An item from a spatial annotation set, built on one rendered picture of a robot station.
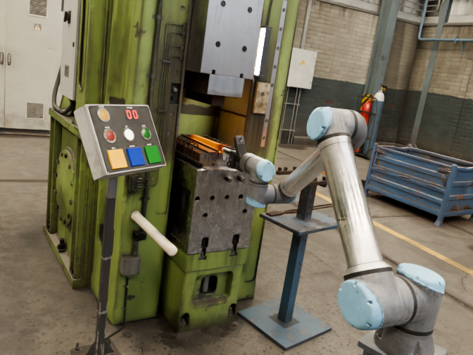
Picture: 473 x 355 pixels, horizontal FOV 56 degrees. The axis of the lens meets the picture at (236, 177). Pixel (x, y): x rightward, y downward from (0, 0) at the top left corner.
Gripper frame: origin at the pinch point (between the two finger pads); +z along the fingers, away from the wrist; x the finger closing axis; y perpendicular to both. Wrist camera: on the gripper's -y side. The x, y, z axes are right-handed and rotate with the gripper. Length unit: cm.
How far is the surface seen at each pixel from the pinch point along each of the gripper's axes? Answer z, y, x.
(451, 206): 84, 79, 373
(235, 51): 3.5, -46.5, -0.2
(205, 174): -3.2, 12.9, -11.5
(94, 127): -18, -10, -71
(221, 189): -3.3, 20.7, -1.0
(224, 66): 3.5, -38.9, -5.3
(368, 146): 406, 78, 597
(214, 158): 2.9, 6.6, -3.8
